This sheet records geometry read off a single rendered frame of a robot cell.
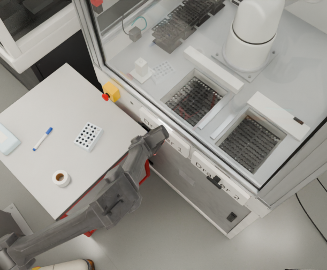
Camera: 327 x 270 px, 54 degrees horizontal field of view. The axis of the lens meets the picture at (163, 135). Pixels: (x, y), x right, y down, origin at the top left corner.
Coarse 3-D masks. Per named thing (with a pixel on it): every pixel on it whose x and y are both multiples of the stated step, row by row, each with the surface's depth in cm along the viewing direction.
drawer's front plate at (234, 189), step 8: (192, 160) 141; (200, 160) 134; (200, 168) 141; (208, 168) 134; (216, 168) 132; (224, 176) 130; (224, 184) 134; (232, 184) 129; (232, 192) 133; (240, 192) 127; (240, 200) 133
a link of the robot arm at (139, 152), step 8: (136, 144) 113; (144, 144) 117; (128, 152) 112; (136, 152) 105; (144, 152) 109; (128, 160) 100; (136, 160) 97; (144, 160) 105; (120, 168) 84; (128, 168) 90; (136, 168) 93; (112, 176) 79; (128, 176) 85; (136, 176) 89; (136, 184) 85; (136, 208) 81
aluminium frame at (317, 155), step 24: (72, 0) 118; (96, 48) 135; (144, 96) 139; (168, 120) 135; (192, 144) 133; (312, 144) 77; (288, 168) 92; (312, 168) 84; (264, 192) 115; (288, 192) 102
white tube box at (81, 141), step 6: (84, 126) 155; (90, 126) 156; (96, 126) 155; (84, 132) 154; (90, 132) 154; (102, 132) 157; (78, 138) 153; (84, 138) 153; (90, 138) 153; (96, 138) 153; (78, 144) 151; (84, 144) 153; (90, 144) 151; (90, 150) 153
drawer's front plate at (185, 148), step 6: (144, 108) 144; (144, 114) 144; (150, 114) 143; (144, 120) 150; (150, 120) 144; (156, 120) 142; (150, 126) 150; (156, 126) 144; (168, 132) 139; (168, 138) 144; (174, 138) 138; (180, 138) 138; (174, 144) 143; (180, 144) 138; (186, 144) 137; (180, 150) 143; (186, 150) 138; (186, 156) 144
